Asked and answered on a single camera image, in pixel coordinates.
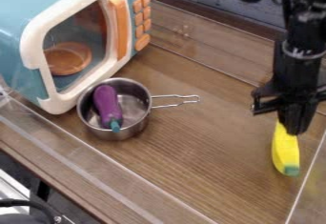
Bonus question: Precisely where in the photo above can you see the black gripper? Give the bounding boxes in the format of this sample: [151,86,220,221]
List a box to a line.
[252,40,326,135]

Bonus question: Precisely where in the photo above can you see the yellow toy banana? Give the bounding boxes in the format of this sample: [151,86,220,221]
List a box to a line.
[271,122,300,176]

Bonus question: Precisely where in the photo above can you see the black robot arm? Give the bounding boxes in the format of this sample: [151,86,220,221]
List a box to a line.
[240,0,326,135]

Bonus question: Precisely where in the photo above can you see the silver metal pot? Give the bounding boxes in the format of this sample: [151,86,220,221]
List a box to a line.
[76,77,200,141]

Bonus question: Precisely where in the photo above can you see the purple toy eggplant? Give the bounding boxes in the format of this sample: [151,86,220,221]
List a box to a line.
[93,85,123,132]

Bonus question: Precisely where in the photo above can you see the blue white toy microwave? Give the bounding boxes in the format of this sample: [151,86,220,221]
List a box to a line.
[0,0,151,114]

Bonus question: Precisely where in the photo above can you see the black cable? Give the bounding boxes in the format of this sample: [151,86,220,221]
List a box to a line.
[0,198,61,224]

